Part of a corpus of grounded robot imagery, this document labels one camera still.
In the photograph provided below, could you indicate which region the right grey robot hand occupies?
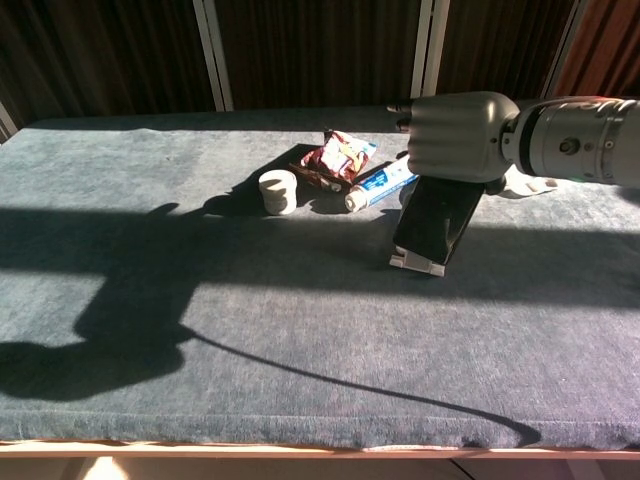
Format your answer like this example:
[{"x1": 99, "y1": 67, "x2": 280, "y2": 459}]
[{"x1": 385, "y1": 90, "x2": 522, "y2": 197}]

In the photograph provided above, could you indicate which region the black smartphone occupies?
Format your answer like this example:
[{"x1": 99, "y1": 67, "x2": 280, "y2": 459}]
[{"x1": 391, "y1": 175, "x2": 484, "y2": 267}]

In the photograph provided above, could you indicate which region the white phone stand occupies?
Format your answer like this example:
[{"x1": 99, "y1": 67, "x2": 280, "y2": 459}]
[{"x1": 388, "y1": 251, "x2": 447, "y2": 279}]

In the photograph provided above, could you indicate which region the blue white toothpaste tube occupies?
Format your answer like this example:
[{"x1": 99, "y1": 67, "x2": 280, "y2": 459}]
[{"x1": 343, "y1": 158, "x2": 421, "y2": 212}]

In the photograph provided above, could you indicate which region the white flower-shaped paint palette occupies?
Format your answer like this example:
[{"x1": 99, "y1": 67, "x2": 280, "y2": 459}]
[{"x1": 498, "y1": 168, "x2": 560, "y2": 200}]

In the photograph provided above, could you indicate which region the red snack packet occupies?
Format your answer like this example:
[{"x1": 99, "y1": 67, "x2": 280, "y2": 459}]
[{"x1": 289, "y1": 128, "x2": 379, "y2": 193}]

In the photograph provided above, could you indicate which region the dark brown curtain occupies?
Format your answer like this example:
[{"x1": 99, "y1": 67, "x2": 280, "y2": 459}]
[{"x1": 0, "y1": 0, "x2": 576, "y2": 132}]

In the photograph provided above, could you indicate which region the red curtain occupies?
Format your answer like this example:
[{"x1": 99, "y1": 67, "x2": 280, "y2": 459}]
[{"x1": 553, "y1": 0, "x2": 640, "y2": 100}]

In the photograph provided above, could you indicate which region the white ribbed cup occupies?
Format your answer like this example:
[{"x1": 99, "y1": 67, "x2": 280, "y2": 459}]
[{"x1": 257, "y1": 169, "x2": 299, "y2": 217}]

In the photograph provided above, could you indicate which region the blue-grey table cloth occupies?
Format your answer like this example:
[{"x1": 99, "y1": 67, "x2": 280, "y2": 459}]
[{"x1": 0, "y1": 96, "x2": 640, "y2": 450}]

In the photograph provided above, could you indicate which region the white frame post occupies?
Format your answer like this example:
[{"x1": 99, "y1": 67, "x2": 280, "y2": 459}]
[
  {"x1": 0, "y1": 101, "x2": 19, "y2": 145},
  {"x1": 192, "y1": 0, "x2": 235, "y2": 113},
  {"x1": 409, "y1": 0, "x2": 452, "y2": 101},
  {"x1": 541, "y1": 0, "x2": 587, "y2": 99}
]

